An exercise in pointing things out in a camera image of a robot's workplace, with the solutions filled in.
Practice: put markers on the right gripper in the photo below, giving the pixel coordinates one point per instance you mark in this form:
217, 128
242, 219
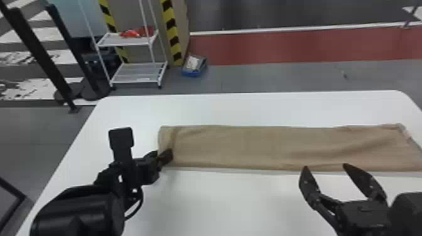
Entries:
362, 219

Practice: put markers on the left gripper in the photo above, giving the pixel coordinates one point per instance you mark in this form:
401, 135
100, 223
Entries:
147, 169

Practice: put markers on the beige towel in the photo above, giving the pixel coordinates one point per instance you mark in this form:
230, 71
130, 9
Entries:
280, 148

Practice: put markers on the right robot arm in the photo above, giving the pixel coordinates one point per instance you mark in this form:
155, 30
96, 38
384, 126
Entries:
409, 214

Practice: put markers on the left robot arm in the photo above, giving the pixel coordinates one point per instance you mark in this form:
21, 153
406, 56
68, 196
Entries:
82, 211

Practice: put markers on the blue basket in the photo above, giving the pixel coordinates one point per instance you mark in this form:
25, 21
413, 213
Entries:
194, 67

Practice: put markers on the red snack packet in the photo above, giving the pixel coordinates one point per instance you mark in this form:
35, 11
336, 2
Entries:
130, 33

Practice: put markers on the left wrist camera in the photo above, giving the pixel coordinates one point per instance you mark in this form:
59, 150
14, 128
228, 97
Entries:
121, 140

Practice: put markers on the yellow black striped post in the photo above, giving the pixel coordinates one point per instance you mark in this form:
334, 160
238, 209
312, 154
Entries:
172, 33
111, 23

